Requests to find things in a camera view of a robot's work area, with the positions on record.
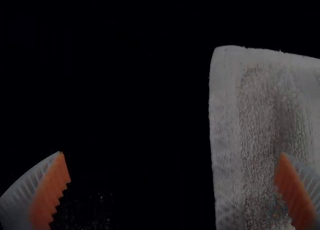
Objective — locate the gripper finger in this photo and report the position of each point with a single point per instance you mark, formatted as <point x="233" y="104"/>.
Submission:
<point x="30" y="197"/>
<point x="300" y="195"/>

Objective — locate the pale towel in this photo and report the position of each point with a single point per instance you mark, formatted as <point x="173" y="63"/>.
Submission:
<point x="250" y="115"/>

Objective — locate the black mat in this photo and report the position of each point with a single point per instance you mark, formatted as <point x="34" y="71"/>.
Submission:
<point x="100" y="90"/>

